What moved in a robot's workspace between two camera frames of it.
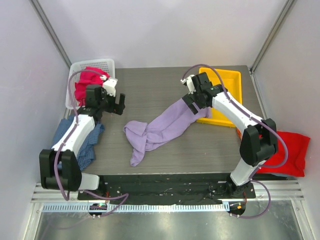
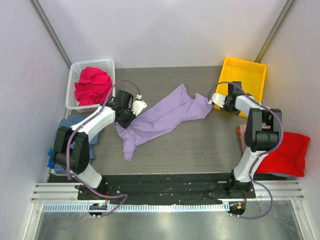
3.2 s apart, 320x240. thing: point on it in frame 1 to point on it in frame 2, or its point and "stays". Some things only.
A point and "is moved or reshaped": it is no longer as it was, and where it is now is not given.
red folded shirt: [297, 145] stays
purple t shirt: [144, 136] is moved or reshaped
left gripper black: [116, 106] to [127, 119]
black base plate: [167, 187] stays
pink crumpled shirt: [89, 76] stays
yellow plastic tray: [232, 82] to [252, 75]
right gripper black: [191, 102] to [227, 104]
